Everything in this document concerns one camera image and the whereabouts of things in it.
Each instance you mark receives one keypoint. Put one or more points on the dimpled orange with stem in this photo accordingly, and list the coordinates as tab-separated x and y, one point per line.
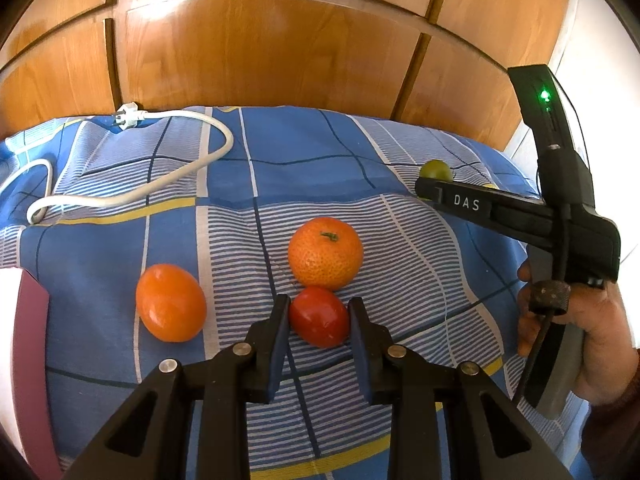
325	255

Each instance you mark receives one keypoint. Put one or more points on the green round fruit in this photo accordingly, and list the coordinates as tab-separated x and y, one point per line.
436	169

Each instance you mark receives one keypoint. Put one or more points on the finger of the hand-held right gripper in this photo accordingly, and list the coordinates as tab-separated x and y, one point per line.
470	204

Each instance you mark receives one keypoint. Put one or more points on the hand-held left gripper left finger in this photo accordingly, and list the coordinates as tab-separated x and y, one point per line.
274	360

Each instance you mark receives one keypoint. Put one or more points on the pink tray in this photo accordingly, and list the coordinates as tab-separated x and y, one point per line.
30	360

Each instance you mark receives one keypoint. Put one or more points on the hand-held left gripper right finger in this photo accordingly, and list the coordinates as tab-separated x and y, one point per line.
361	360

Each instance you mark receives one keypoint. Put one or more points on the red tomato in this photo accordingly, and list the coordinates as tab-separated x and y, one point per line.
320	317

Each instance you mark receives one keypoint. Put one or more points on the wooden wardrobe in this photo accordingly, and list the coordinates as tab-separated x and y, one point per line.
275	50

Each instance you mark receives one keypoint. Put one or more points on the person's right forearm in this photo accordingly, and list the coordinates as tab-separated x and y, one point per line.
620	425

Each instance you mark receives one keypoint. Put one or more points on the blue plaid bed sheet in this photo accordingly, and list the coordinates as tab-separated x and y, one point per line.
300	160

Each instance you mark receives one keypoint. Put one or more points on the person's right hand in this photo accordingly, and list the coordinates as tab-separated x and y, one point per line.
605	340

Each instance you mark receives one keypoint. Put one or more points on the smooth small orange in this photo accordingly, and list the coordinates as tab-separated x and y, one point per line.
171	302

